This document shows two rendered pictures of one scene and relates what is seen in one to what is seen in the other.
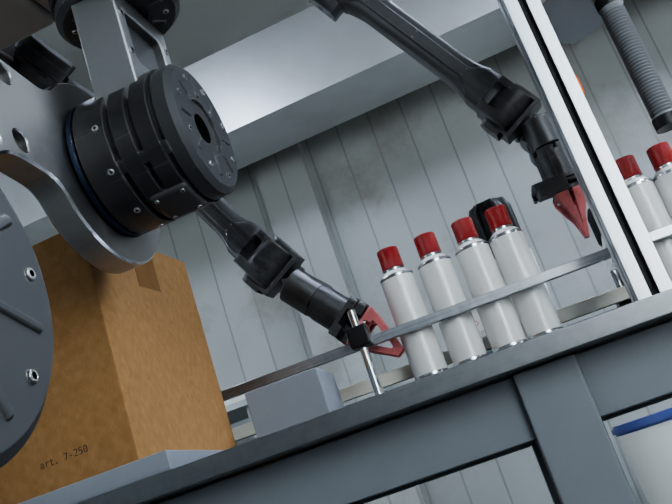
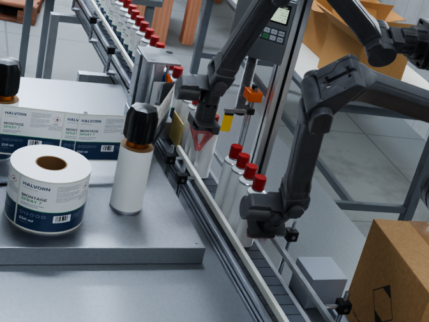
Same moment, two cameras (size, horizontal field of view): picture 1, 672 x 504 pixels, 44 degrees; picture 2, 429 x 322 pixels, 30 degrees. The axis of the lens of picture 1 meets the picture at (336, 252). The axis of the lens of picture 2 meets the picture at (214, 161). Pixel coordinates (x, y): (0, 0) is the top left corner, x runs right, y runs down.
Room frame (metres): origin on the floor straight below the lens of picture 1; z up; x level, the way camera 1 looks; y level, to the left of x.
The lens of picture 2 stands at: (2.32, 1.42, 1.96)
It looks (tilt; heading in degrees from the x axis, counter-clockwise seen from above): 25 degrees down; 237
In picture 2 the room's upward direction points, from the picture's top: 14 degrees clockwise
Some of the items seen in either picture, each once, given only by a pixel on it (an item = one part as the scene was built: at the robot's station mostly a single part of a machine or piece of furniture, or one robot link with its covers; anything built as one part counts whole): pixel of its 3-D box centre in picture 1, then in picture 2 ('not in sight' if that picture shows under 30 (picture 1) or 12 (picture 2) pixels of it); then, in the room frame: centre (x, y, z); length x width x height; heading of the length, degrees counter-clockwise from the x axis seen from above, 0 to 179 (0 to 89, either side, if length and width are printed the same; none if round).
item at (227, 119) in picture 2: not in sight; (226, 121); (1.17, -0.38, 1.09); 0.03 x 0.01 x 0.06; 172
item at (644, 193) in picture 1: (651, 222); (206, 145); (1.18, -0.44, 0.98); 0.05 x 0.05 x 0.20
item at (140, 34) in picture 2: not in sight; (140, 47); (1.06, -1.26, 0.98); 0.05 x 0.05 x 0.20
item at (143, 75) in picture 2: not in sight; (153, 92); (1.22, -0.76, 1.01); 0.14 x 0.13 x 0.26; 82
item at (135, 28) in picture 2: not in sight; (135, 41); (1.06, -1.33, 0.98); 0.05 x 0.05 x 0.20
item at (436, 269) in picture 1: (447, 298); (243, 199); (1.22, -0.13, 0.98); 0.05 x 0.05 x 0.20
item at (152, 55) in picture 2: not in sight; (159, 55); (1.23, -0.76, 1.14); 0.14 x 0.11 x 0.01; 82
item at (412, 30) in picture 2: not in sight; (411, 42); (0.82, -0.13, 1.45); 0.09 x 0.08 x 0.12; 78
